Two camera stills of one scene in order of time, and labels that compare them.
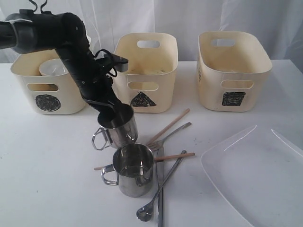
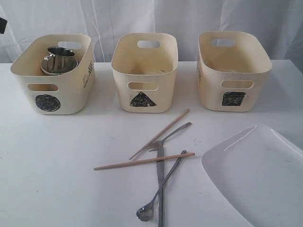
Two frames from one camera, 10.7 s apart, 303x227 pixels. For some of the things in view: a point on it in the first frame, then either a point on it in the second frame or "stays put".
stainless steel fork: x=156 y=145 stays put
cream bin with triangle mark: x=146 y=85 stays put
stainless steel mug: x=120 y=136 to x=59 y=56
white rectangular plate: x=260 y=171 stays put
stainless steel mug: x=134 y=163 to x=55 y=64
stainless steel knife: x=159 y=177 stays put
